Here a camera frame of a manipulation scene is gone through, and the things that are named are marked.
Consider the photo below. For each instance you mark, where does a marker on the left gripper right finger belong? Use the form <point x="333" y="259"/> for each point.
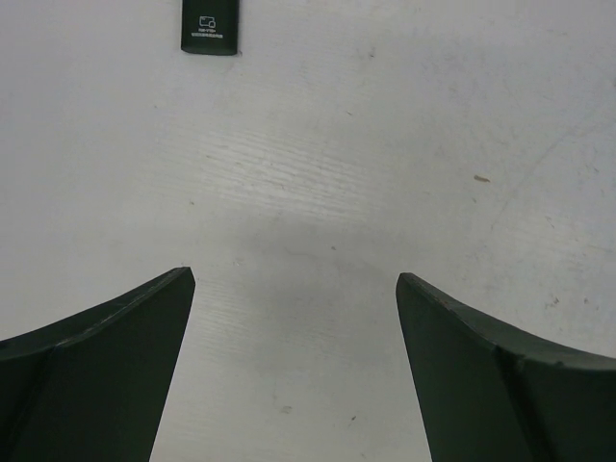
<point x="489" y="391"/>

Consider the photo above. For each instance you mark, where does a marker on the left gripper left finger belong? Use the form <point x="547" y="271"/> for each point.
<point x="93" y="386"/>

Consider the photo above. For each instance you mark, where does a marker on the slim black remote control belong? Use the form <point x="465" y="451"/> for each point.
<point x="210" y="27"/>

